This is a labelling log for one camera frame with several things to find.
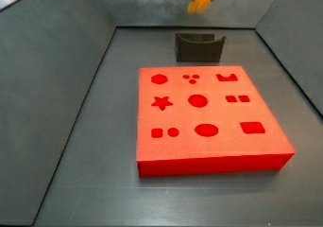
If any black curved regrasp stand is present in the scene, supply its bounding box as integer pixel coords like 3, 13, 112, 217
175, 33, 226, 62

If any red fixture block with holes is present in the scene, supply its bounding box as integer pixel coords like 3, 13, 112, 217
136, 65, 295, 177

